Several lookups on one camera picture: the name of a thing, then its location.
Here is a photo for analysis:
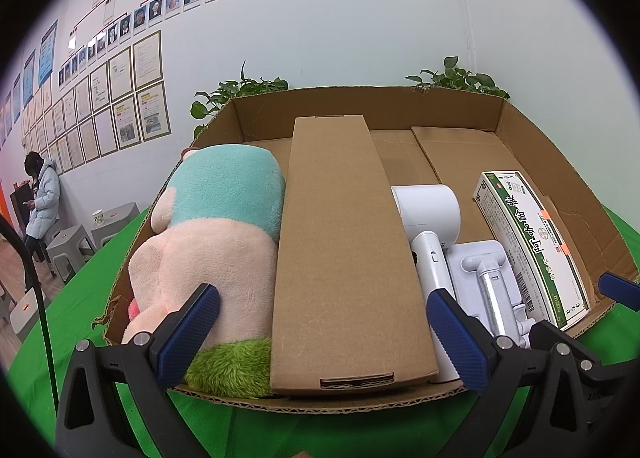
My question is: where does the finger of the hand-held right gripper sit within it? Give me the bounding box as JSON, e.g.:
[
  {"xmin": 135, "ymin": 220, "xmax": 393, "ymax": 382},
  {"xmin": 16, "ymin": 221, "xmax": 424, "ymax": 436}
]
[
  {"xmin": 529, "ymin": 319, "xmax": 640, "ymax": 391},
  {"xmin": 598, "ymin": 272, "xmax": 640, "ymax": 313}
]

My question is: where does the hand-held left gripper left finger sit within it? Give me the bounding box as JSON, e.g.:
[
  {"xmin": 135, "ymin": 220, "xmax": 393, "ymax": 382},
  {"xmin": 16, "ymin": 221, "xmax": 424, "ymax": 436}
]
[{"xmin": 54, "ymin": 283, "xmax": 222, "ymax": 458}]

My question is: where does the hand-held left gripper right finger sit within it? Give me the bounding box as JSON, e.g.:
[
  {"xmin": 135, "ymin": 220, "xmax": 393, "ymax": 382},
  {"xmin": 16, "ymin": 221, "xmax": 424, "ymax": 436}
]
[{"xmin": 426, "ymin": 288, "xmax": 593, "ymax": 458}]

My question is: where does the white phone stand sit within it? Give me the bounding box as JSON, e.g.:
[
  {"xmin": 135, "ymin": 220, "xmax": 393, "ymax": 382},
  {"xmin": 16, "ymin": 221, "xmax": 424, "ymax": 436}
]
[{"xmin": 444, "ymin": 240, "xmax": 533, "ymax": 349}]

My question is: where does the white box with green label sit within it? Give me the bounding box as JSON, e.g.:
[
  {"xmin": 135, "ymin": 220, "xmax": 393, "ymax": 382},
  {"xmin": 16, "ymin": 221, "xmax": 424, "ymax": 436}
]
[{"xmin": 472, "ymin": 170, "xmax": 591, "ymax": 331}]

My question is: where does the white hair dryer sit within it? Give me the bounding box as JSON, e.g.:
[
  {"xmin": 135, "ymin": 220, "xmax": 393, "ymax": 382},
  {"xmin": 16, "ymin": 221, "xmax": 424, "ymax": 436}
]
[{"xmin": 390, "ymin": 184, "xmax": 463, "ymax": 385}]

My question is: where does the large cardboard box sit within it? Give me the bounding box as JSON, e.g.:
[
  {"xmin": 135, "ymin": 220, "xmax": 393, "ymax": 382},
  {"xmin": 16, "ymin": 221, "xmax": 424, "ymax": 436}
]
[{"xmin": 103, "ymin": 84, "xmax": 640, "ymax": 414}]

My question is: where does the pink and teal plush toy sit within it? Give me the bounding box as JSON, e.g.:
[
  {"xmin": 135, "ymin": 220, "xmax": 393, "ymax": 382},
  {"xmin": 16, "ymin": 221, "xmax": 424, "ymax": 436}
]
[{"xmin": 121, "ymin": 145, "xmax": 287, "ymax": 399}]

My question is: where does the green tablecloth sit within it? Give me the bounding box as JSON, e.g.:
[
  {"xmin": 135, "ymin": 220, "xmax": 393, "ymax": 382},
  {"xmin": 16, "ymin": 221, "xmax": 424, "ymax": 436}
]
[{"xmin": 5, "ymin": 203, "xmax": 640, "ymax": 458}]

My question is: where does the grey plastic stool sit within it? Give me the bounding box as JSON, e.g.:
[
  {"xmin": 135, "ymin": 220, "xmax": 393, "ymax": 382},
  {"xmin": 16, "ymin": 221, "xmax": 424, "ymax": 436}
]
[
  {"xmin": 91, "ymin": 201, "xmax": 142, "ymax": 249},
  {"xmin": 47, "ymin": 224, "xmax": 96, "ymax": 284},
  {"xmin": 10, "ymin": 288, "xmax": 48, "ymax": 344}
]

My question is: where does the long flat brown carton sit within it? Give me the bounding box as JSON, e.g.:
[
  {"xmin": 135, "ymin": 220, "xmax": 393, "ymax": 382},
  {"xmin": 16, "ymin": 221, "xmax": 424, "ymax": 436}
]
[{"xmin": 270, "ymin": 115, "xmax": 440, "ymax": 398}]

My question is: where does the large potted green plant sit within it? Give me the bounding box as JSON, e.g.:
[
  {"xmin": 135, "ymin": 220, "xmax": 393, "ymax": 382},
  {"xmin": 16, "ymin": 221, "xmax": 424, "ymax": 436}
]
[{"xmin": 190, "ymin": 60, "xmax": 289, "ymax": 139}]

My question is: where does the small potted green plant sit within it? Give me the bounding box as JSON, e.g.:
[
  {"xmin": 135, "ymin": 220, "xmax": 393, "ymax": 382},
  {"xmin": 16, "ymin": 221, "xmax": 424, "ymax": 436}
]
[{"xmin": 405, "ymin": 56, "xmax": 511, "ymax": 100}]

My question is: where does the black cable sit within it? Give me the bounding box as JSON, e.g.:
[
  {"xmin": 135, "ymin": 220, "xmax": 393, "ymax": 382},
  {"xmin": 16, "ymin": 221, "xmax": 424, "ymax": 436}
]
[{"xmin": 0, "ymin": 215, "xmax": 58, "ymax": 409}]

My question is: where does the group of framed wall documents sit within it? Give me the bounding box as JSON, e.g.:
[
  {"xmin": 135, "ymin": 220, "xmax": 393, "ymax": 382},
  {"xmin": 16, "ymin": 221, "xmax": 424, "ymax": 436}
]
[{"xmin": 0, "ymin": 29, "xmax": 171, "ymax": 176}]

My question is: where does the blue framed wall poster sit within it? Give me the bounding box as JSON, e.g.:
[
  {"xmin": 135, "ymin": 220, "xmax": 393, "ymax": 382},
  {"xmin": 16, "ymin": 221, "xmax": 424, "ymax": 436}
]
[{"xmin": 39, "ymin": 20, "xmax": 58, "ymax": 81}]

